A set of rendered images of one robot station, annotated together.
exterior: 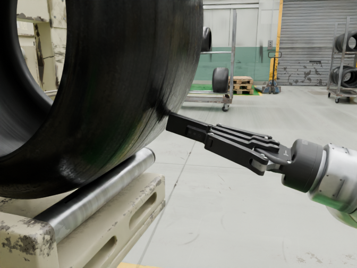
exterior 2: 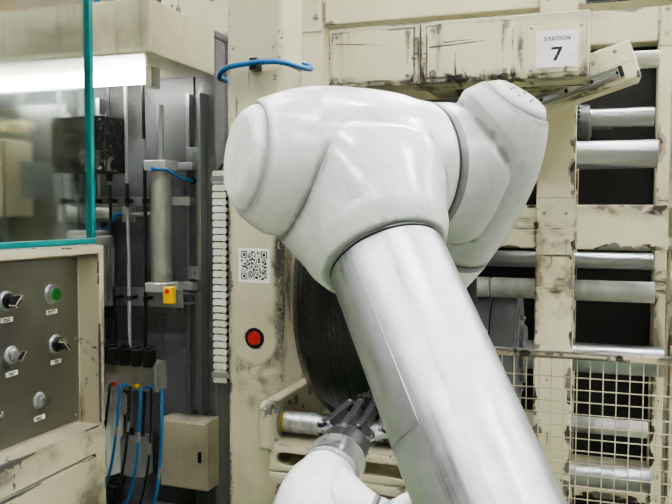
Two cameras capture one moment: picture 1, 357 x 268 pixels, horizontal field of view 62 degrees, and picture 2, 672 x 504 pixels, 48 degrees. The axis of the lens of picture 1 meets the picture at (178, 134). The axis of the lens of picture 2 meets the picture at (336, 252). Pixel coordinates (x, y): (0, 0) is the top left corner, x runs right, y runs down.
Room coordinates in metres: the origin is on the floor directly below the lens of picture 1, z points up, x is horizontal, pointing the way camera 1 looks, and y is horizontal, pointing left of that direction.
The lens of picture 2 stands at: (0.39, -1.36, 1.34)
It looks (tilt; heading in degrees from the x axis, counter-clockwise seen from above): 3 degrees down; 89
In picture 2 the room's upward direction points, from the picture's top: straight up
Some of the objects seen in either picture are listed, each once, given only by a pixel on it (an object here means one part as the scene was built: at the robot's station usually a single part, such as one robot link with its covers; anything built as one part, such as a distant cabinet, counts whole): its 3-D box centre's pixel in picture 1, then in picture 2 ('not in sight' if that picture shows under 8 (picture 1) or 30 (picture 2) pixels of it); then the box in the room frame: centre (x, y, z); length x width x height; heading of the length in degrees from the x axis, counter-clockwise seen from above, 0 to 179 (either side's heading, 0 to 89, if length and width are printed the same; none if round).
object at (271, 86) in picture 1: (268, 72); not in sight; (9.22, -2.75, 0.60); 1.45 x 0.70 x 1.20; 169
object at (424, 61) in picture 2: not in sight; (460, 61); (0.71, 0.50, 1.71); 0.61 x 0.25 x 0.15; 161
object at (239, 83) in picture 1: (238, 84); not in sight; (9.23, -1.86, 0.22); 1.27 x 0.90 x 0.44; 169
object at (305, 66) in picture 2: not in sight; (266, 68); (0.25, 0.33, 1.66); 0.19 x 0.19 x 0.06; 71
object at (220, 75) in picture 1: (201, 62); not in sight; (6.23, -0.47, 0.96); 1.33 x 0.64 x 1.92; 77
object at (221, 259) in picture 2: not in sight; (226, 276); (0.16, 0.33, 1.19); 0.05 x 0.04 x 0.48; 71
